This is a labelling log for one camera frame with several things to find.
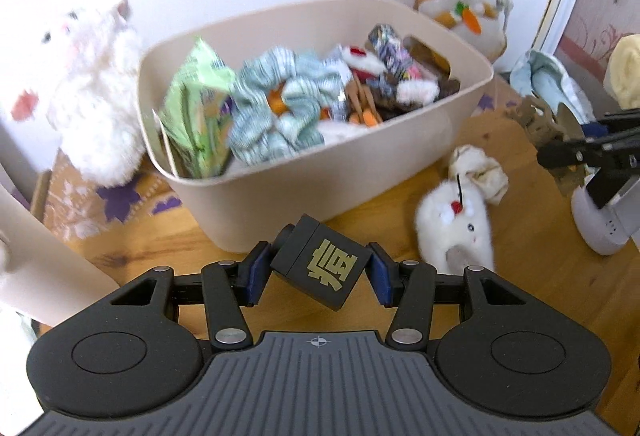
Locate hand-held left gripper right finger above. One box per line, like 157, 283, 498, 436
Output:
367, 242, 523, 347

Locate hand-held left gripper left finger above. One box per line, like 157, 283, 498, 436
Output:
109, 241, 273, 351

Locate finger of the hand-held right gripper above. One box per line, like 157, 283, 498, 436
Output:
536, 130, 640, 171
580, 112, 640, 137

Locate black box with gold print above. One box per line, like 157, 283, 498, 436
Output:
270, 214, 375, 313

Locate brown patterned scrunchie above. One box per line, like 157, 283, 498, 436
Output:
504, 94, 596, 197

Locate beige storage basket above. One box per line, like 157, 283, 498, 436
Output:
137, 0, 495, 254

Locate brown hair claw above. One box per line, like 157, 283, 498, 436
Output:
345, 78, 388, 127

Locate white fluffy hair clip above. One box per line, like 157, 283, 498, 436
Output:
397, 80, 440, 105

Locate blue green scrunchie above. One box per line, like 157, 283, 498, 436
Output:
227, 46, 353, 165

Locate long colourful print box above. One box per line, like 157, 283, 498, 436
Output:
367, 22, 416, 89

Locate black charger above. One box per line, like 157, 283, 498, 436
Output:
585, 161, 640, 209

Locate yellow rolled towel in bag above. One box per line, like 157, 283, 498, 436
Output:
605, 34, 640, 107

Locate white round device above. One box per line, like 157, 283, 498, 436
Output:
571, 181, 640, 257

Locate small white plush mouse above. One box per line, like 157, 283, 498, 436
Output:
416, 178, 497, 274

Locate cream scrunchie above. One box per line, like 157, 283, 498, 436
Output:
447, 145, 510, 205

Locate wooden desk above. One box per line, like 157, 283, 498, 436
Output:
30, 76, 640, 436

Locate green snack packet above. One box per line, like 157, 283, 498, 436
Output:
159, 37, 237, 179

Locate beige plastic container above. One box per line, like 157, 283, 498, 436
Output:
0, 183, 121, 327

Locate white plush toy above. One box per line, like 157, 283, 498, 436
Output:
10, 0, 148, 189

